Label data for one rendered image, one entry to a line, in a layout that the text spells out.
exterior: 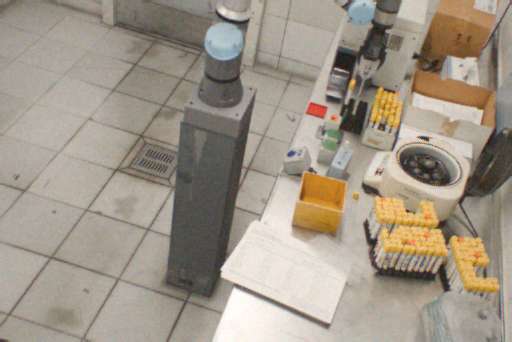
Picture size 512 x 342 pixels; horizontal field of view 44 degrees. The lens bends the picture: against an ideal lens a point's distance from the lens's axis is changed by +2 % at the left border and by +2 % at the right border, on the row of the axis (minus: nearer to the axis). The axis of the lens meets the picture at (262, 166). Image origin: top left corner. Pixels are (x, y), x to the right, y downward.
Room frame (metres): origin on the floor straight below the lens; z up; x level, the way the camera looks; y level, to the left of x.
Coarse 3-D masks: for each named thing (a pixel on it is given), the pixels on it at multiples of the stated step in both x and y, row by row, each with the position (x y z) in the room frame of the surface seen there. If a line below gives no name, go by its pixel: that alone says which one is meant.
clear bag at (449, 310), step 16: (432, 304) 1.03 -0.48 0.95; (448, 304) 0.99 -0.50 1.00; (464, 304) 0.98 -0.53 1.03; (480, 304) 0.99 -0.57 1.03; (432, 320) 0.99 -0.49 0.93; (448, 320) 0.96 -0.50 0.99; (464, 320) 0.93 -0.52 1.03; (480, 320) 0.92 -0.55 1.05; (496, 320) 0.97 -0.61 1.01; (432, 336) 0.96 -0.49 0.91; (448, 336) 0.93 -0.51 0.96; (464, 336) 0.92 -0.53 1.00; (480, 336) 0.91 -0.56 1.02; (496, 336) 0.92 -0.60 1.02
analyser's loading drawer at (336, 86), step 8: (336, 64) 2.12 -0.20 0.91; (344, 64) 2.13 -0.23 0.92; (336, 72) 2.03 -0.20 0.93; (344, 72) 2.03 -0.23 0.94; (336, 80) 1.99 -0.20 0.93; (344, 80) 1.98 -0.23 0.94; (328, 88) 1.94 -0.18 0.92; (336, 88) 1.93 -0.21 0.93; (344, 88) 1.97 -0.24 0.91; (336, 96) 1.93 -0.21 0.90
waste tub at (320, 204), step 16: (304, 176) 1.39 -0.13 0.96; (320, 176) 1.39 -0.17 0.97; (304, 192) 1.39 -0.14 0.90; (320, 192) 1.39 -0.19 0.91; (336, 192) 1.38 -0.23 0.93; (304, 208) 1.26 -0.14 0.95; (320, 208) 1.26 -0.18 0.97; (336, 208) 1.36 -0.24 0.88; (304, 224) 1.26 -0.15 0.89; (320, 224) 1.26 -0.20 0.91; (336, 224) 1.26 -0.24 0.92
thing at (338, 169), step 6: (342, 150) 1.53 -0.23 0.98; (348, 150) 1.53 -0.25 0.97; (336, 156) 1.49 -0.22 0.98; (348, 156) 1.50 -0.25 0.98; (336, 162) 1.46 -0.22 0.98; (342, 162) 1.47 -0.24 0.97; (348, 162) 1.51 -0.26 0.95; (330, 168) 1.45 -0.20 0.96; (336, 168) 1.44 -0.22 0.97; (342, 168) 1.44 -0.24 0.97; (330, 174) 1.45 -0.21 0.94; (336, 174) 1.44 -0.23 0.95; (342, 174) 1.45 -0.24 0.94; (348, 174) 1.53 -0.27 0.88; (342, 180) 1.49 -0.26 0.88
